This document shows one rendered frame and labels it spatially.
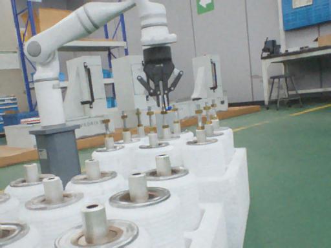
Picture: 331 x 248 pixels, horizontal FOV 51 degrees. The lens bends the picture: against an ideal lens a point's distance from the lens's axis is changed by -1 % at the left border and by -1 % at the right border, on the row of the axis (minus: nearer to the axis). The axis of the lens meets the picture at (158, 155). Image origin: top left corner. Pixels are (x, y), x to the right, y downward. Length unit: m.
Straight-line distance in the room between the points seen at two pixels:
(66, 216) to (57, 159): 0.91
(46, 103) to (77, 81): 2.02
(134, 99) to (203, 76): 1.26
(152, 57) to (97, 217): 0.67
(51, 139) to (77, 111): 2.02
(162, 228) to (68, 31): 1.02
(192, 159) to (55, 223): 0.43
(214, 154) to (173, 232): 0.41
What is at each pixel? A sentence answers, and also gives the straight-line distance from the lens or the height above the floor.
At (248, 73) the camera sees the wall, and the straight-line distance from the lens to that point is 6.55.
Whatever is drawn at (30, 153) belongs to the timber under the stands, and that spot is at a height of 0.06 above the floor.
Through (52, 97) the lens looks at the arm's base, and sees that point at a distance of 1.36.
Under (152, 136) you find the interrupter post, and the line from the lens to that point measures 0.85.
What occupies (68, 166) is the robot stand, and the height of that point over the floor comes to 0.15.
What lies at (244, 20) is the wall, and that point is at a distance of 6.63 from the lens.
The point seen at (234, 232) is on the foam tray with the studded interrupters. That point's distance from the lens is 0.80.
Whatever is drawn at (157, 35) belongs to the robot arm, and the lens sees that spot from 0.91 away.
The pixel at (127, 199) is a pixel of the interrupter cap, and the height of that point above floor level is 0.25.
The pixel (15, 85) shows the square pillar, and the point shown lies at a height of 0.90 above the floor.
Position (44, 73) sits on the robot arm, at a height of 0.50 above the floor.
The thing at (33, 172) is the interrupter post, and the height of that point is 0.27.
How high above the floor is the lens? 0.37
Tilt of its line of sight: 10 degrees down
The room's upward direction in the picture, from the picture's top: 7 degrees counter-clockwise
